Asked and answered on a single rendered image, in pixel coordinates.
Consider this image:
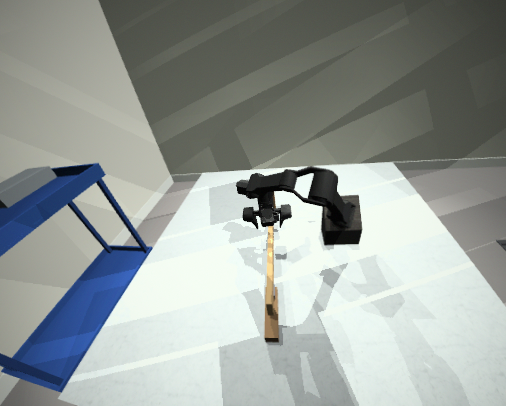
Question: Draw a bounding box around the long light wooden rail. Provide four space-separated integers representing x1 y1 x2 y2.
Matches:
266 226 274 316

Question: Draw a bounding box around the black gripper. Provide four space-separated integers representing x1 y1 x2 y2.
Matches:
242 198 292 229

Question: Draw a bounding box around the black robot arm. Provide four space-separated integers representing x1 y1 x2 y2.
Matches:
236 166 356 229

